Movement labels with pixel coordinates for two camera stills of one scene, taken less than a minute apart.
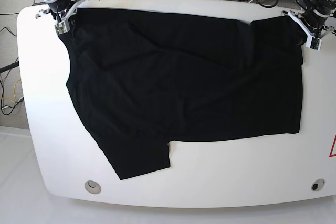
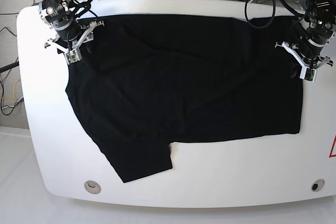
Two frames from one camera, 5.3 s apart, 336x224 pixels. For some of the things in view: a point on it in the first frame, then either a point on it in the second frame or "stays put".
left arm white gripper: [313, 41] -> [285, 45]
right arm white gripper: [64, 25] -> [86, 36]
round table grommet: [318, 184] stays put
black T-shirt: [142, 80] stays put
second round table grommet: [92, 187] stays put
